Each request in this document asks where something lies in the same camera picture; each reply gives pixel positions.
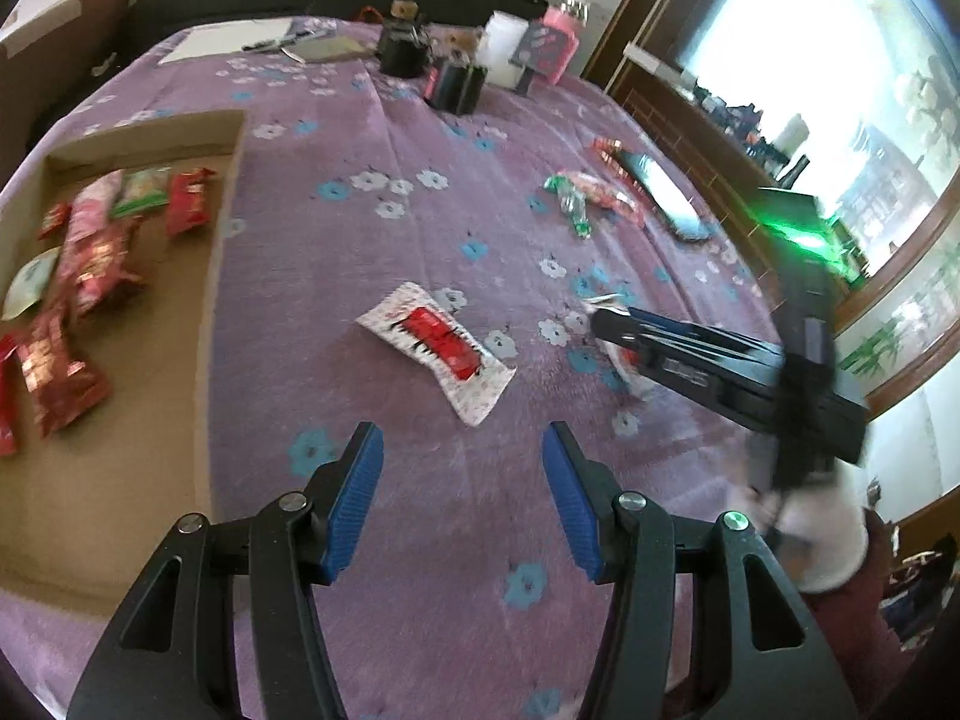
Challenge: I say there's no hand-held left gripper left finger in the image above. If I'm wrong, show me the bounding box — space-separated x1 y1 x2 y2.
67 421 385 720

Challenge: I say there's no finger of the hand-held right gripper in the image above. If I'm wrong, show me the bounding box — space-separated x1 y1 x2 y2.
636 351 782 437
591 306 787 374

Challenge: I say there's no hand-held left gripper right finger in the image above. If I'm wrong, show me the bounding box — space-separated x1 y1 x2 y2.
541 421 860 720

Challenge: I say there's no white and red packet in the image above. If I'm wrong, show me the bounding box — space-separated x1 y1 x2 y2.
581 292 653 398

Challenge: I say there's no white packet red black label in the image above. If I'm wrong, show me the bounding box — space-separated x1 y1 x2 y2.
354 281 518 428

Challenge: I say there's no shallow cardboard box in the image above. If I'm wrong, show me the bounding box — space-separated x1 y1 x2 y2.
0 109 248 620

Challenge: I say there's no dark red gold print packet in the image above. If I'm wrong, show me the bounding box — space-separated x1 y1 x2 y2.
15 307 113 440

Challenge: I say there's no red packet with figure print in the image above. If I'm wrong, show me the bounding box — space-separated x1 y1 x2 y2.
60 216 147 316

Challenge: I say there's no small red cartoon face packet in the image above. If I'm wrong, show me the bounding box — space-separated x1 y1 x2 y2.
163 167 220 239

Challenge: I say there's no red packet with cartoon lady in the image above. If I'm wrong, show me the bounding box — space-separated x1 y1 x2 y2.
0 334 23 458

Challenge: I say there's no clear green-edged rice cake packet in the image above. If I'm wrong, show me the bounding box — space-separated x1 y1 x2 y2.
111 165 173 220

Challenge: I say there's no white and green snack packet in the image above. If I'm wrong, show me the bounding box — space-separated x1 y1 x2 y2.
0 246 62 322

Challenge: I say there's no long pink snack packet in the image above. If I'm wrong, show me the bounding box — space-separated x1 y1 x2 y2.
64 169 127 248

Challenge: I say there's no person's right forearm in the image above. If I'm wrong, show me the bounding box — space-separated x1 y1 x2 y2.
795 510 917 691

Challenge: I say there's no person's right hand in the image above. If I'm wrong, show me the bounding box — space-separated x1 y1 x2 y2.
742 457 872 595

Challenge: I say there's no black smartphone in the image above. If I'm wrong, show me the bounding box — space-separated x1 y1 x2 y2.
611 151 713 242

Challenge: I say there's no pink packet with green end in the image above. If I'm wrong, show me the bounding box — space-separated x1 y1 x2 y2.
544 171 646 241

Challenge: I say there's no flat red patterned packet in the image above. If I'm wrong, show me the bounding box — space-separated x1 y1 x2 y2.
592 136 638 173

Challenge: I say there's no pile of dark small items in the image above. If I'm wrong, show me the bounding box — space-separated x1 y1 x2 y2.
694 82 815 185

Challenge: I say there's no wooden framed window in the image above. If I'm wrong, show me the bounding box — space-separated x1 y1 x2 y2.
581 0 960 421

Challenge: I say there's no grey phone stand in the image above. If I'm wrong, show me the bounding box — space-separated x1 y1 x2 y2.
510 21 557 96

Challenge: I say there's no pink thermos bottle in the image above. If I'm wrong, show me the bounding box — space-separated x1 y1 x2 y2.
540 0 591 85

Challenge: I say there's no white plastic container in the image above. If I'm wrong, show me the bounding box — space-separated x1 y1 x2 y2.
480 11 531 87

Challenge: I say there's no black canister with wooden knob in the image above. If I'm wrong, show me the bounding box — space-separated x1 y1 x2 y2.
379 1 434 80
424 30 490 117

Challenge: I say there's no brown notebook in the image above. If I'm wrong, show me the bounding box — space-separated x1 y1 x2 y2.
281 34 377 66

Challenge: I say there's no white paper sheet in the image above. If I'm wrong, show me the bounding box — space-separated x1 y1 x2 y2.
157 17 295 66

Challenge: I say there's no brown armchair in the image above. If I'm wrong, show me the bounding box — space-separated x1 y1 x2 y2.
0 0 134 166

